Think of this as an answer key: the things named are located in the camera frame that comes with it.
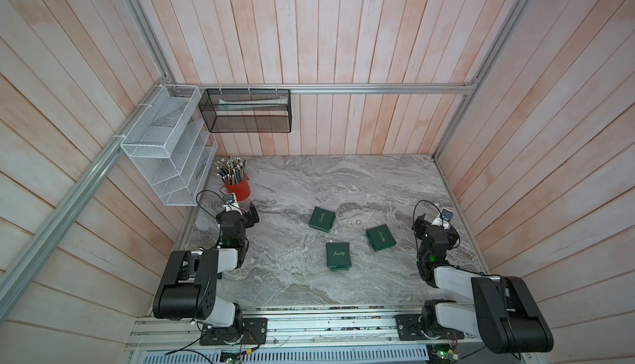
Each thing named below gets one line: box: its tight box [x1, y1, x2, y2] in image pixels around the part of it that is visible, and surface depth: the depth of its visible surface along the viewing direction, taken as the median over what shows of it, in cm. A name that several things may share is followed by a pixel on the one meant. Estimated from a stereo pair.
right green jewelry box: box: [365, 224, 397, 253], surface depth 92 cm
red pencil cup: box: [224, 173, 251, 202], surface depth 103 cm
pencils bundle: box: [214, 155, 248, 186], surface depth 96 cm
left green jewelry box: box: [308, 206, 336, 233], surface depth 97 cm
